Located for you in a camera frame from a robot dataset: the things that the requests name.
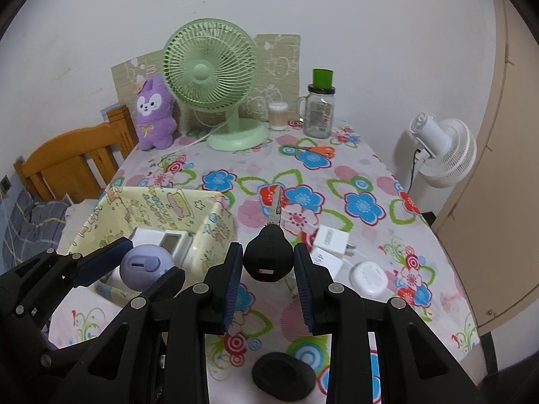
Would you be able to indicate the wooden headboard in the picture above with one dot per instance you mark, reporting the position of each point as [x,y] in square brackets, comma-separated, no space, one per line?
[63,164]

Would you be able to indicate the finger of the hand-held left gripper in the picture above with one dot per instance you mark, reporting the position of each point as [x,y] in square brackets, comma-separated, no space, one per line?
[168,282]
[101,259]

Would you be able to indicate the wall socket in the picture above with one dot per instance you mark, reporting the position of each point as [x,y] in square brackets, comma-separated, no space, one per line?
[5,184]

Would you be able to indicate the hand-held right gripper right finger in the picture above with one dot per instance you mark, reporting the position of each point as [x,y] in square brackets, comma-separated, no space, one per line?
[305,286]

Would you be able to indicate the floral tablecloth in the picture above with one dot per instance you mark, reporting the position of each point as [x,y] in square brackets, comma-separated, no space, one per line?
[337,168]

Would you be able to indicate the white standing fan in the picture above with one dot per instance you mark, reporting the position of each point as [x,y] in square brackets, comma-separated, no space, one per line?
[450,151]

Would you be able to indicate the cream round case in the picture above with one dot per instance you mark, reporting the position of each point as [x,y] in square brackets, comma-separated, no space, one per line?
[368,277]

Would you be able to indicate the grey plaid blanket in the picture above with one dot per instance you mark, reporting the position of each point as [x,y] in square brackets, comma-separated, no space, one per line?
[29,227]

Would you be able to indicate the black round disc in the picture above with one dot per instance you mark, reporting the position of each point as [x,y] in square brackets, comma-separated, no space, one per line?
[282,376]

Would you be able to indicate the beige printed mat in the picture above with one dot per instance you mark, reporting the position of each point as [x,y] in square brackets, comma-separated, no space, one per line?
[278,63]

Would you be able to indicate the yellow printed storage box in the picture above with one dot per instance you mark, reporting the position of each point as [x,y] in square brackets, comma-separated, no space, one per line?
[168,204]

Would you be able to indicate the green desk fan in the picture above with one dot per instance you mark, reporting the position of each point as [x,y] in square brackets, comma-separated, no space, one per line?
[202,71]

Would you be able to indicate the purple plush toy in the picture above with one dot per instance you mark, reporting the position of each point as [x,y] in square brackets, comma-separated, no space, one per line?
[153,126]

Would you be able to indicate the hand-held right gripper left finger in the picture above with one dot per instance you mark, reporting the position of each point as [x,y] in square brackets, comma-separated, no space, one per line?
[231,286]

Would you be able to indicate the white pillow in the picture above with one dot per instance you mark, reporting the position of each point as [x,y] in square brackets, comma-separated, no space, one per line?
[82,210]

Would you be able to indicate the blue printed card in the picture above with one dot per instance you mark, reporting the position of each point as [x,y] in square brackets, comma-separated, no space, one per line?
[110,109]

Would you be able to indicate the purple round case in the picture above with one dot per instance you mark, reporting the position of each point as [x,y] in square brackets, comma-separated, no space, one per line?
[143,265]

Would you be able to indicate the glass mug jar green lid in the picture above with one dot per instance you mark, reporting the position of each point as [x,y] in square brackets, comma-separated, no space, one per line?
[318,113]

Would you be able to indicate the clear cotton swab jar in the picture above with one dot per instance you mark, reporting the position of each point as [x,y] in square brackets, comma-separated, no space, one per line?
[278,118]

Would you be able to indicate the small white charger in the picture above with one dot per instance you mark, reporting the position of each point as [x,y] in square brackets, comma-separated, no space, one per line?
[330,240]

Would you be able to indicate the white box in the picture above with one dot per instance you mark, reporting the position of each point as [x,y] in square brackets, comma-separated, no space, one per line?
[147,235]
[179,246]

